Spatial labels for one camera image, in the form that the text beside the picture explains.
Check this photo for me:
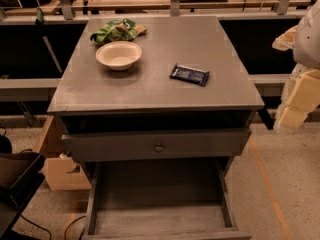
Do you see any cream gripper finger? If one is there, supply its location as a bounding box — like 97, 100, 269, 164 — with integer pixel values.
274, 63, 320, 129
272, 26, 297, 51

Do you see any cardboard box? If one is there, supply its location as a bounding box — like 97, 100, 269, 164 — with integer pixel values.
33, 116, 91, 191

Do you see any black floor cable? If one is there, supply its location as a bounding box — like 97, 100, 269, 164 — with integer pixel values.
19, 213, 87, 240

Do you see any white paper bowl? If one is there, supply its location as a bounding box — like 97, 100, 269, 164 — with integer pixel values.
96, 41, 142, 71

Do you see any open grey middle drawer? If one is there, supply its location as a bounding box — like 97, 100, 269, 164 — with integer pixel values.
83, 158, 251, 240

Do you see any grey wooden drawer cabinet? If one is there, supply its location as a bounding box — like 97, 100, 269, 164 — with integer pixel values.
47, 15, 265, 240

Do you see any blue rxbar wrapper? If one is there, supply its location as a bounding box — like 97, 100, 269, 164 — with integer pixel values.
169, 64, 209, 86

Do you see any black bin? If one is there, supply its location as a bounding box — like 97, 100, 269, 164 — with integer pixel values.
0, 152, 45, 240

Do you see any grey top drawer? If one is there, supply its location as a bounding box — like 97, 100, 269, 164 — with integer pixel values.
62, 128, 251, 162

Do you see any green chip bag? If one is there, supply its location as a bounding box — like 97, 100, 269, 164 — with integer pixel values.
90, 18, 147, 45

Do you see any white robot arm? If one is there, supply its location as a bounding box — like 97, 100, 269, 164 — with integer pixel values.
272, 0, 320, 130

